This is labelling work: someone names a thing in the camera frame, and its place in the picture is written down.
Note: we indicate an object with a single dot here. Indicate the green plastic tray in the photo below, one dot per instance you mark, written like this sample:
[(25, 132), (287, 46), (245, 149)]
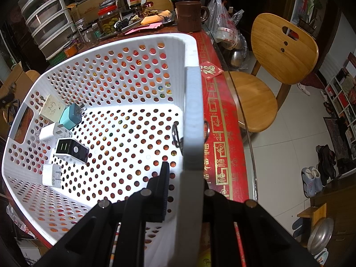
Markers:
[(59, 57)]

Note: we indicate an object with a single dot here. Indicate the metal pan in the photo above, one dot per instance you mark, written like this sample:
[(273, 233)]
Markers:
[(319, 233)]

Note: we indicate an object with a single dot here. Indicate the potted plant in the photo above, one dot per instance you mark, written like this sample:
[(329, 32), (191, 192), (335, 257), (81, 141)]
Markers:
[(314, 8)]

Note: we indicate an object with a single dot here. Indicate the white perforated plastic basket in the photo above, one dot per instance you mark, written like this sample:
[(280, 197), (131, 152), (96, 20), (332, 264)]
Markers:
[(125, 122)]

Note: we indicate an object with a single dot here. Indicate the blue slipper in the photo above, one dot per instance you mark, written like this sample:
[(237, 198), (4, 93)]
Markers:
[(299, 225)]

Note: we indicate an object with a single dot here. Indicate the clear stacked dish cover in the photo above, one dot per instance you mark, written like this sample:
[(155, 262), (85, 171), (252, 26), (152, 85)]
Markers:
[(44, 19)]

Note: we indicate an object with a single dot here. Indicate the brown cardboard box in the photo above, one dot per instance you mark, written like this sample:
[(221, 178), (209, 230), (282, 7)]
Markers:
[(89, 8)]

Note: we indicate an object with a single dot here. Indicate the brown mug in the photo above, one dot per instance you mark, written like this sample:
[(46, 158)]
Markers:
[(190, 15)]

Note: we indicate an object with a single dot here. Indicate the small jar orange contents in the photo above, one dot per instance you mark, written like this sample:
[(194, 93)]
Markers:
[(71, 49)]

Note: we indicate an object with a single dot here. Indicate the grey slipper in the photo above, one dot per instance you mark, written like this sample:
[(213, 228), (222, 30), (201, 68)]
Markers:
[(317, 175), (308, 185)]

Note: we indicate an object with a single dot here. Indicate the clear red print plastic bag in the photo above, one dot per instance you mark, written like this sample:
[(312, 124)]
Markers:
[(222, 14)]

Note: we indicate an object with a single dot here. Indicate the red paper sticker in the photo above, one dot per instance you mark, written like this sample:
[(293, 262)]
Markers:
[(211, 71)]

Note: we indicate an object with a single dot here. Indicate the empty clear glass jar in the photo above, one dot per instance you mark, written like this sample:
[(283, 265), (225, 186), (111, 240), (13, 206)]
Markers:
[(90, 34)]

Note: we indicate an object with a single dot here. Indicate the red printed tablecloth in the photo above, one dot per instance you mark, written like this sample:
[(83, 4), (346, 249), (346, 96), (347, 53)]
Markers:
[(222, 144)]

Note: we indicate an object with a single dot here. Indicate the small dark lid jar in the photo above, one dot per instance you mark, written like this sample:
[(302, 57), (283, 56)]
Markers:
[(80, 25)]

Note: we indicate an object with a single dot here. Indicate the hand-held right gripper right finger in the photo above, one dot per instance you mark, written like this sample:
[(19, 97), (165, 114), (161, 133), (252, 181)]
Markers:
[(214, 208)]

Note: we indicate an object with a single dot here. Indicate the dark patterned rug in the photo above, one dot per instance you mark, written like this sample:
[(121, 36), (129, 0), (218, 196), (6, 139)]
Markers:
[(336, 136)]

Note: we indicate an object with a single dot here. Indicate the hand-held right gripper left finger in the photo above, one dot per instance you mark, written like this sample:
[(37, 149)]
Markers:
[(160, 194)]

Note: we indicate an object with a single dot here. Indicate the open cardboard box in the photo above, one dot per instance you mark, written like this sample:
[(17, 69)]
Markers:
[(11, 83)]

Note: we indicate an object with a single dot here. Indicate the pink paper strip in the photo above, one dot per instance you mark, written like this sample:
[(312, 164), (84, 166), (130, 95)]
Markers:
[(144, 27)]

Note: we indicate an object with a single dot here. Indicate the cubby shelf with boxes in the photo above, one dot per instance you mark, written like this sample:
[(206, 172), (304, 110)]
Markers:
[(340, 89)]

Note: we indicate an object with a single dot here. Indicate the wooden chair slotted back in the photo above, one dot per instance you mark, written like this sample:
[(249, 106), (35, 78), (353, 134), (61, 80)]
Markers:
[(278, 61)]

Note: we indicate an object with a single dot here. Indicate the white and black charger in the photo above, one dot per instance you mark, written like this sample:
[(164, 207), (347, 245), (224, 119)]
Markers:
[(71, 148)]

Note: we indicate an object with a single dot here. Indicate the white charger grey print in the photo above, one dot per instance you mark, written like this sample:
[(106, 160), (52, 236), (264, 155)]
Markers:
[(50, 133)]

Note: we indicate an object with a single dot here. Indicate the light blue charger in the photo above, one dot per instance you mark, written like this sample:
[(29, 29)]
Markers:
[(69, 116)]

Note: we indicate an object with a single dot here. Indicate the dark shoe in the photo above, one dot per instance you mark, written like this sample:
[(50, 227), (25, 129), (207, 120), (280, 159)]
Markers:
[(325, 155)]

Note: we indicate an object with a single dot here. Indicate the orange folded paper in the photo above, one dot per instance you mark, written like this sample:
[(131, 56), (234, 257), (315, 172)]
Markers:
[(154, 18)]

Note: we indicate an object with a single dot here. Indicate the wooden chair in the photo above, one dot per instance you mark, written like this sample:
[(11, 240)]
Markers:
[(164, 3), (33, 74)]

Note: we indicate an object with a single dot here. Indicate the pickle jar red lid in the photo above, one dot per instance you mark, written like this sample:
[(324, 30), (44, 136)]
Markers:
[(110, 19)]

